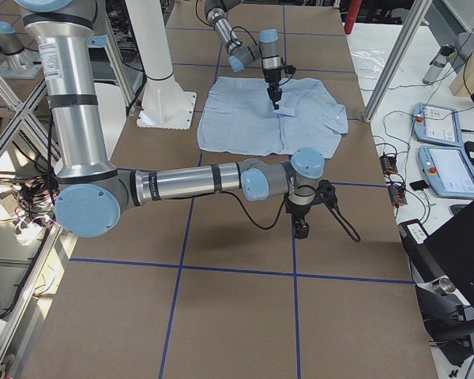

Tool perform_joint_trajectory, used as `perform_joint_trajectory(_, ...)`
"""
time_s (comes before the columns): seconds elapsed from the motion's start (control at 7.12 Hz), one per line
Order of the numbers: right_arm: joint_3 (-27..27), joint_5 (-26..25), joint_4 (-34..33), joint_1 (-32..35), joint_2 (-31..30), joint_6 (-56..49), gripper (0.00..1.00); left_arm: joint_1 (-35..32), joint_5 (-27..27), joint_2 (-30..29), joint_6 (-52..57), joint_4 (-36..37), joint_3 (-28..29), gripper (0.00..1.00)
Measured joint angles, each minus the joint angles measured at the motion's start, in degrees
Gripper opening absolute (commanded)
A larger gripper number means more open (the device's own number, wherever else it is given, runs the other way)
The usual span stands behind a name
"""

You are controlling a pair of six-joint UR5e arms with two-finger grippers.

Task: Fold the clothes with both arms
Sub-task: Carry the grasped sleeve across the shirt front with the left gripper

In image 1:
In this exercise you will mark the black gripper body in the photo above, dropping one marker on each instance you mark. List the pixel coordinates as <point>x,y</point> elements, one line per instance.
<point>271,76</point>
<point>297,213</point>

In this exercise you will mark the light blue button shirt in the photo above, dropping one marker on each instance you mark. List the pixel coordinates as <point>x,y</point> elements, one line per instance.
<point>239,118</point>

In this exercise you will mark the clear plastic bag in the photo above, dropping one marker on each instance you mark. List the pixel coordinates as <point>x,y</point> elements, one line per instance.
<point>369,62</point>

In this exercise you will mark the orange black electronics box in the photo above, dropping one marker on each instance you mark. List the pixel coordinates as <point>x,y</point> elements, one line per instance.
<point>397,195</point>
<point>388,164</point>

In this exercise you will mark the red fire extinguisher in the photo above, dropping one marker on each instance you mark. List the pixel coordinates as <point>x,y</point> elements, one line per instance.
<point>351,17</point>

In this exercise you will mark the brown table mat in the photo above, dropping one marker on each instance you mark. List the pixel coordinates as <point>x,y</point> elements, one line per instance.
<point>203,288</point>

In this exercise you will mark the lower blue teach pendant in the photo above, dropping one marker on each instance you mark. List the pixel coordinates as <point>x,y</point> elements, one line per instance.
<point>447,171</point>

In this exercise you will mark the blue teach pendant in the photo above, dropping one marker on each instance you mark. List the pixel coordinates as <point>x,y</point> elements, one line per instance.
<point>447,171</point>
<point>437,125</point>

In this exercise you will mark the upper blue teach pendant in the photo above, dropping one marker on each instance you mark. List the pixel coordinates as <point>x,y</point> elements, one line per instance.
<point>437,125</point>

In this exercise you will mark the white plastic chair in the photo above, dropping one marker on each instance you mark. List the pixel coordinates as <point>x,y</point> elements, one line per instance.
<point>112,110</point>

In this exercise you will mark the black laptop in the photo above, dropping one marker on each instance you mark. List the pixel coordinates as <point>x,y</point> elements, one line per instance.
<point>452,247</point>

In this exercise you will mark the clear water bottle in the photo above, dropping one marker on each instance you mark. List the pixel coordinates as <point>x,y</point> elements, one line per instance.
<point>438,63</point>

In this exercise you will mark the black power adapter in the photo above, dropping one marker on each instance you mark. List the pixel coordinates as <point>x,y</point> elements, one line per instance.
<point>469,150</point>

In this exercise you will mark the wrist black camera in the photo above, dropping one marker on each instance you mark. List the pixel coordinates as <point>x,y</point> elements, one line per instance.
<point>328,194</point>
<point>289,70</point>

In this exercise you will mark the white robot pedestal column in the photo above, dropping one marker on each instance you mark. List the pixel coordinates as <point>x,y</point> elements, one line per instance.
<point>164,104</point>

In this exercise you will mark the aluminium frame post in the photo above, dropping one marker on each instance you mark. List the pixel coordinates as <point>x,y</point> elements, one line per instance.
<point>403,41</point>

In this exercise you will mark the black camera stand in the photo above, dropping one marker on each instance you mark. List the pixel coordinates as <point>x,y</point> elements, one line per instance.
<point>448,321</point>

